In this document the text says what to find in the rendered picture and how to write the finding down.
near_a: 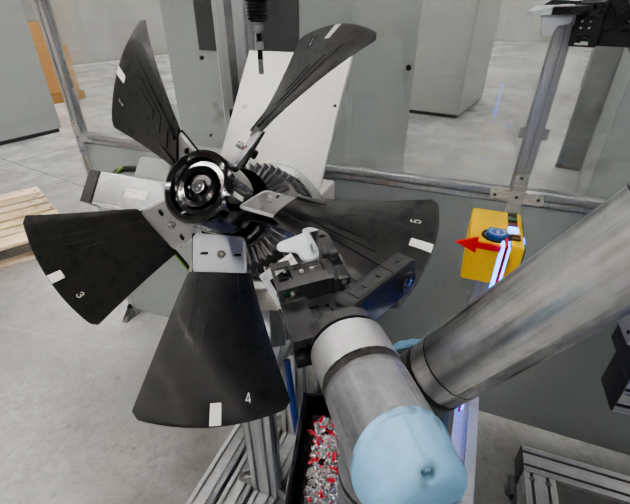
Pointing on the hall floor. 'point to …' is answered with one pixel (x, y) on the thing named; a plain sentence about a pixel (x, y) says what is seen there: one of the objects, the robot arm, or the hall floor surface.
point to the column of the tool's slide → (227, 50)
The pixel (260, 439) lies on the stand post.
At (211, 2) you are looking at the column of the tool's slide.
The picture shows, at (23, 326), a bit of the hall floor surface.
